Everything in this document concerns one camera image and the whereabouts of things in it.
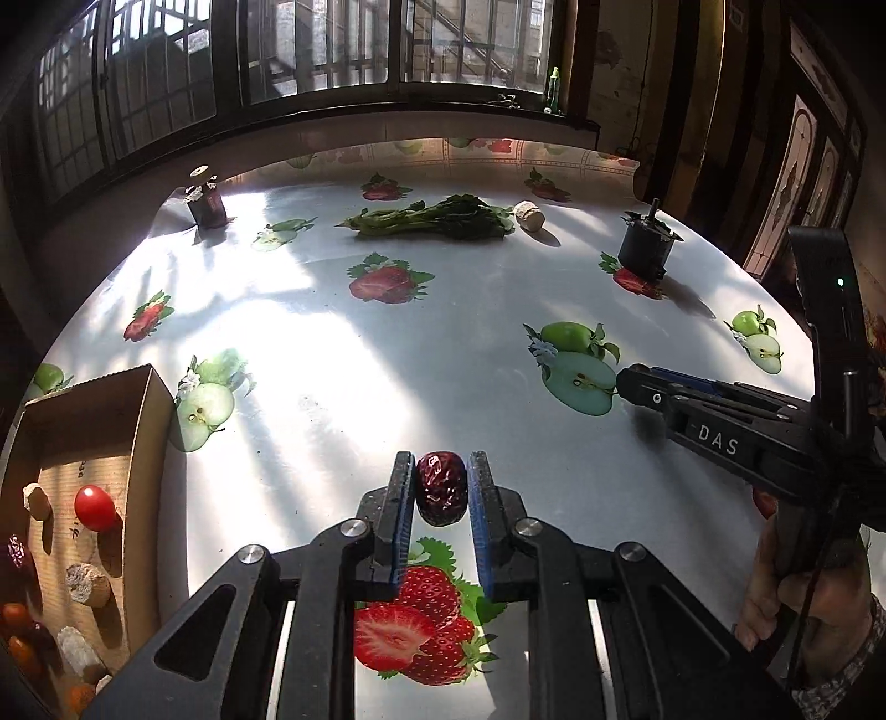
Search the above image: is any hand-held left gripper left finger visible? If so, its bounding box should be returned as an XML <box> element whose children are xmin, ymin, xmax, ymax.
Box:
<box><xmin>81</xmin><ymin>451</ymin><xmax>418</xmax><ymax>720</ymax></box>

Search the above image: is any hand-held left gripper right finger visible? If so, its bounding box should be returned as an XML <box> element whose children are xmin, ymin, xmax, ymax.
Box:
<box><xmin>466</xmin><ymin>450</ymin><xmax>797</xmax><ymax>720</ymax></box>

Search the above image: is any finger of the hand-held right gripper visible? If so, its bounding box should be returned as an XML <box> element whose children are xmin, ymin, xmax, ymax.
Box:
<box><xmin>647</xmin><ymin>366</ymin><xmax>812</xmax><ymax>418</ymax></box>
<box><xmin>615</xmin><ymin>366</ymin><xmax>823</xmax><ymax>501</ymax></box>

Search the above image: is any brown cardboard box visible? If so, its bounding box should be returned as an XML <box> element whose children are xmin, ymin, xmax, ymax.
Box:
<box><xmin>0</xmin><ymin>364</ymin><xmax>176</xmax><ymax>720</ymax></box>

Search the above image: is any red cherry tomato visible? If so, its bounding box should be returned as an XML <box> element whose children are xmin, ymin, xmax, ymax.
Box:
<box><xmin>73</xmin><ymin>485</ymin><xmax>117</xmax><ymax>533</ymax></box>

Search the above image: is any beige porous food chunk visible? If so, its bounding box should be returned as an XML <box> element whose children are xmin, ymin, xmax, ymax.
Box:
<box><xmin>56</xmin><ymin>625</ymin><xmax>108</xmax><ymax>676</ymax></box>
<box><xmin>65</xmin><ymin>562</ymin><xmax>112</xmax><ymax>609</ymax></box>
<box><xmin>22</xmin><ymin>482</ymin><xmax>54</xmax><ymax>522</ymax></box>

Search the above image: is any person's right forearm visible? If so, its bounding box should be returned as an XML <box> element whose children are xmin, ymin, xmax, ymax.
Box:
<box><xmin>789</xmin><ymin>595</ymin><xmax>886</xmax><ymax>720</ymax></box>

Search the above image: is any person's right hand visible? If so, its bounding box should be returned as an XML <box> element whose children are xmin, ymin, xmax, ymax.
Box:
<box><xmin>734</xmin><ymin>516</ymin><xmax>877</xmax><ymax>652</ymax></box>

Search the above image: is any black cylindrical motor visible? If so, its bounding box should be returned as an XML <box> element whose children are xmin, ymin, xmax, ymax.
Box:
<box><xmin>617</xmin><ymin>197</ymin><xmax>683</xmax><ymax>281</ymax></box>

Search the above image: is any fruit-printed tablecloth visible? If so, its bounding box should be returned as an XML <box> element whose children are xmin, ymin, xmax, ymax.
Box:
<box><xmin>0</xmin><ymin>137</ymin><xmax>825</xmax><ymax>720</ymax></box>

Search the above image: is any wooden door with patterned glass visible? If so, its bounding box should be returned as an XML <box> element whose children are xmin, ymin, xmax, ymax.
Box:
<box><xmin>740</xmin><ymin>20</ymin><xmax>873</xmax><ymax>278</ymax></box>

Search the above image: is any green leafy vegetable bunch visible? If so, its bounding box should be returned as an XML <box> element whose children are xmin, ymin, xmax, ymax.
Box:
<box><xmin>334</xmin><ymin>194</ymin><xmax>517</xmax><ymax>242</ymax></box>

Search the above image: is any small dark corked bottle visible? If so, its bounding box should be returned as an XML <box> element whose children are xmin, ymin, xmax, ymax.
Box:
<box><xmin>183</xmin><ymin>164</ymin><xmax>228</xmax><ymax>228</ymax></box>

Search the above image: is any dark framed window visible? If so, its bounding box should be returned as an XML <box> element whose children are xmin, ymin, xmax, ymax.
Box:
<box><xmin>28</xmin><ymin>0</ymin><xmax>603</xmax><ymax>209</ymax></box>

